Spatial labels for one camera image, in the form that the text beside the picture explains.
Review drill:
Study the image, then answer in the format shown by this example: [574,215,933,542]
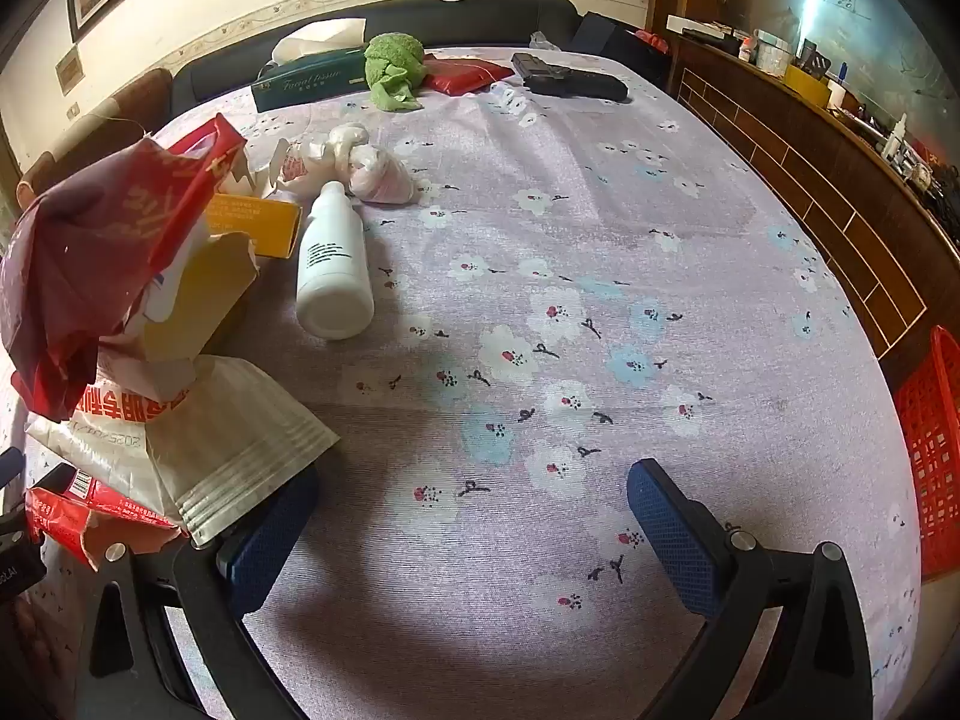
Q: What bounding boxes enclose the brown chair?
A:
[16,67,175,203]

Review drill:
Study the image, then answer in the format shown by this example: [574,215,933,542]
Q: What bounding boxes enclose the green tissue box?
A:
[250,19,372,113]

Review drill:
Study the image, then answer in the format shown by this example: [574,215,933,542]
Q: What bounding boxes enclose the dark sofa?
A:
[171,0,586,117]

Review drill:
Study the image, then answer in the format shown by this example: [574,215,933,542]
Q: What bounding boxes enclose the clear plastic bag pink contents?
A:
[346,144,421,206]

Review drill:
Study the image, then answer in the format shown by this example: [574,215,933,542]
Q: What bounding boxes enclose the wooden cabinet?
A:
[667,15,960,391]

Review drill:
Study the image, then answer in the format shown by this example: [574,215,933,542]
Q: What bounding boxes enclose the red pouch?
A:
[422,56,517,96]

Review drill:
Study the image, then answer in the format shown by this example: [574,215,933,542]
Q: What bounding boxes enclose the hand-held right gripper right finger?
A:
[626,459,875,720]

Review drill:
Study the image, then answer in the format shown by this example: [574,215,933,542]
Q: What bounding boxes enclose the torn yellow carton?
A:
[142,231,260,362]

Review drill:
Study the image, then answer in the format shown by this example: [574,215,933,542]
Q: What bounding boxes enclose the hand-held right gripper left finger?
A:
[75,465,323,720]

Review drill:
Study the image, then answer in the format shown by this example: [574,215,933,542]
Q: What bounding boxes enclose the long white box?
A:
[666,13,732,40]

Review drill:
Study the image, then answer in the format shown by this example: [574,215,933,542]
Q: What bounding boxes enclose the red plastic bag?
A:
[0,114,248,421]

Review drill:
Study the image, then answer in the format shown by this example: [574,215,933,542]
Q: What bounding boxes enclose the red plastic basket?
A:
[892,325,960,582]

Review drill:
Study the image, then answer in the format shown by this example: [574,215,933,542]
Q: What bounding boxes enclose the white paper bag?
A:
[26,352,342,545]

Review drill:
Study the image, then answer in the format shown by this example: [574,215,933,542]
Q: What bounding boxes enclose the red snack packet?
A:
[26,465,188,571]

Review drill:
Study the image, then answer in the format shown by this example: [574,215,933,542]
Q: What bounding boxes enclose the floral tablecloth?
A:
[0,52,923,720]

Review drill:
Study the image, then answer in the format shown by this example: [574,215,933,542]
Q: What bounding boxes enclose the green cloth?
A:
[364,32,427,112]

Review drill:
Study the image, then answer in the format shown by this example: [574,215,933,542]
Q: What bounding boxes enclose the white plastic bottle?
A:
[295,180,376,341]

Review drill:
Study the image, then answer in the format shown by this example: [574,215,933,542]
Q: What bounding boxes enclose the navy bag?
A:
[571,11,672,87]

